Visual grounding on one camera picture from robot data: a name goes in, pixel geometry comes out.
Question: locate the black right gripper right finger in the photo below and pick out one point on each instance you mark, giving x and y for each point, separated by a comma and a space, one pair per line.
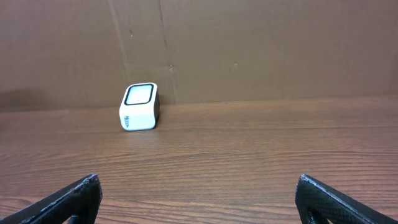
317, 202

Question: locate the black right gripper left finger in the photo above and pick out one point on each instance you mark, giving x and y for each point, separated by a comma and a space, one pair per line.
78, 202

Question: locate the white barcode scanner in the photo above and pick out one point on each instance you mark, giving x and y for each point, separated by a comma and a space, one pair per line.
140, 107

